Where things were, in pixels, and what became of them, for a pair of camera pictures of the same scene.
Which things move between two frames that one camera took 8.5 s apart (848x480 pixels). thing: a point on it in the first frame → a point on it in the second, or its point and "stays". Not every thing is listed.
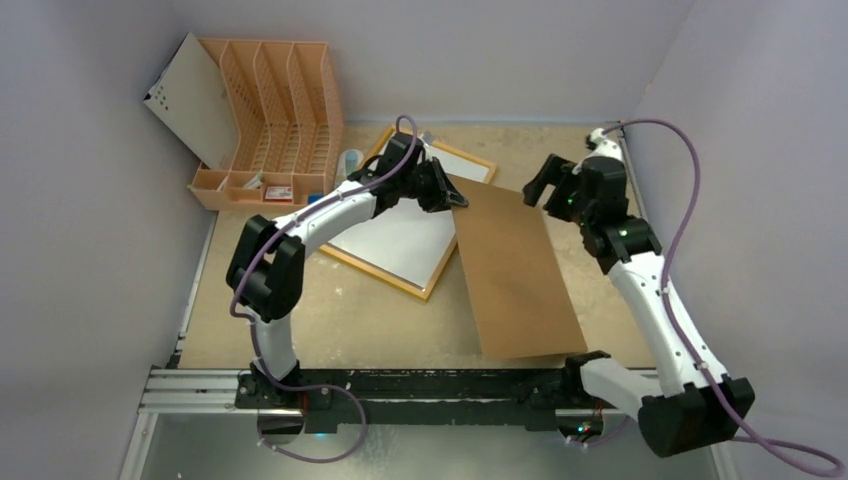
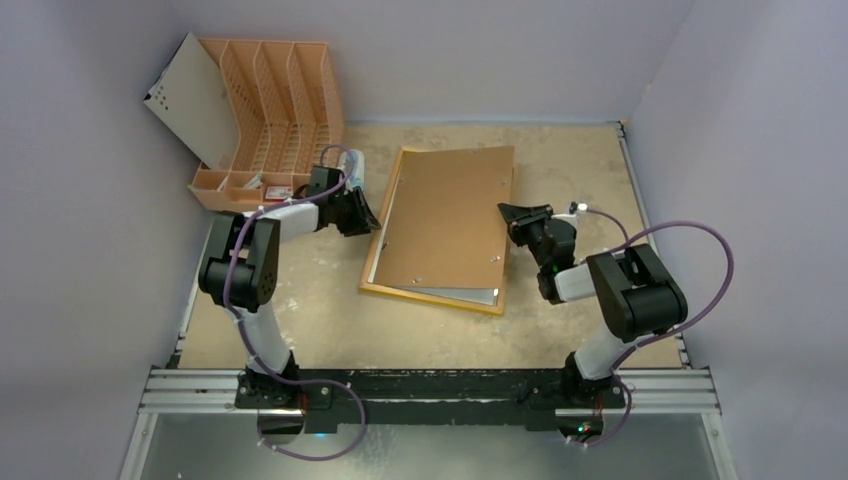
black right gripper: x=556 y=187 → x=526 y=220
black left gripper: x=443 y=193 → x=362 y=222
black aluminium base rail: x=393 y=398 stays
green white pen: x=255 y=182 stays
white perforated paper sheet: x=191 y=100 stays
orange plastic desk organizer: x=289 y=122 stays
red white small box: x=282 y=194 stays
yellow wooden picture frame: x=399 y=283 → x=409 y=294
